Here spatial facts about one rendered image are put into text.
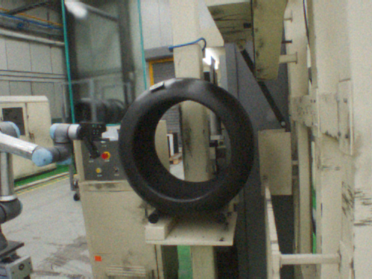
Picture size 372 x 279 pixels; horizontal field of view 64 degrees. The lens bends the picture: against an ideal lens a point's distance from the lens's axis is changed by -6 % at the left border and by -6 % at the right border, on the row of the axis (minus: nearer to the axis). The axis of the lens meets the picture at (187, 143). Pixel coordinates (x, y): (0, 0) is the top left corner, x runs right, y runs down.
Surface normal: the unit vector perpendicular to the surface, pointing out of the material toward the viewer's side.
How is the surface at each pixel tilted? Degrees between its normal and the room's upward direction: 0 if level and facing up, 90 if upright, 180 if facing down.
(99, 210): 90
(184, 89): 79
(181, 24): 90
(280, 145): 90
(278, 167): 90
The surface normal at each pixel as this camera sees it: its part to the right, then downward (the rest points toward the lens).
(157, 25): -0.35, 0.14
